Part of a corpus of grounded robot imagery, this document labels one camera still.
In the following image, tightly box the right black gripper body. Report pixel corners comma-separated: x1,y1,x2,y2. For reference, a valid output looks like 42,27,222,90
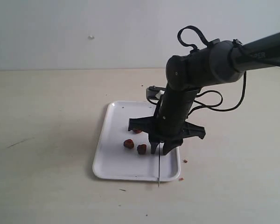
128,84,205,142

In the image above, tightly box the thin metal skewer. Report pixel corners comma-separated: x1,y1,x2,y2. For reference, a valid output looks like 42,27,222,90
158,147,161,187

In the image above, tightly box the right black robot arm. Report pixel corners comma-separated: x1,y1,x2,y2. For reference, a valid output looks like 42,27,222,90
128,26,280,155

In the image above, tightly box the white rectangular plastic tray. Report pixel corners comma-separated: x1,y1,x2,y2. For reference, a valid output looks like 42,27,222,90
92,101,181,182

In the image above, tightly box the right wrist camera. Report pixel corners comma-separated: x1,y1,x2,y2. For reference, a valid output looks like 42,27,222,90
146,86,166,100

